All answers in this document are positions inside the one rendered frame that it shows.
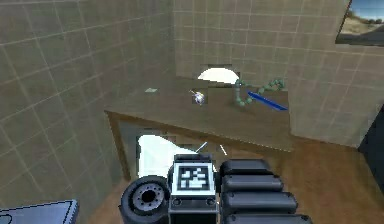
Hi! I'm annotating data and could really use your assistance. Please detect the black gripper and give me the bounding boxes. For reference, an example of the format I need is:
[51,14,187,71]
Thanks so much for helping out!
[118,175,172,224]

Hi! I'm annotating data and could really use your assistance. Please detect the white bin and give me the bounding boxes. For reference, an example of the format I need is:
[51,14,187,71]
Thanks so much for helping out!
[137,134,201,179]

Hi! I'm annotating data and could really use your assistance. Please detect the brown wooden table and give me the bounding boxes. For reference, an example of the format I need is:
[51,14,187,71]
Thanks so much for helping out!
[103,75,294,181]

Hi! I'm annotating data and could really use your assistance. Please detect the grey blue flat box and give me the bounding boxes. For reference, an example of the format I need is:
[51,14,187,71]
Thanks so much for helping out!
[0,199,80,224]

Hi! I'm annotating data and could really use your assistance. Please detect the small silver round object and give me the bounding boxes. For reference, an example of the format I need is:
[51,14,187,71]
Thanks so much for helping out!
[189,89,206,106]

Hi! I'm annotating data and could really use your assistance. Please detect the white round bowl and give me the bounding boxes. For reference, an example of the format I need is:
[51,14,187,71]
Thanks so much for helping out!
[197,67,240,85]

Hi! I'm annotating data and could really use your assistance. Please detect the blue pen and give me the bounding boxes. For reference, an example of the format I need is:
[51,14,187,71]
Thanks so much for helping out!
[247,91,289,112]

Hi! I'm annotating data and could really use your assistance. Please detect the dark cupboard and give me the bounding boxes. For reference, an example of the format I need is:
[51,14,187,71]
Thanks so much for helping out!
[358,103,384,198]

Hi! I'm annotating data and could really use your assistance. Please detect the window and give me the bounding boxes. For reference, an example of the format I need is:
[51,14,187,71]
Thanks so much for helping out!
[335,0,384,47]

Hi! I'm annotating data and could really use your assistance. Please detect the green beaded chain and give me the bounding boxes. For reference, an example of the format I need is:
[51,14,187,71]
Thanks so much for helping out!
[233,78,286,108]

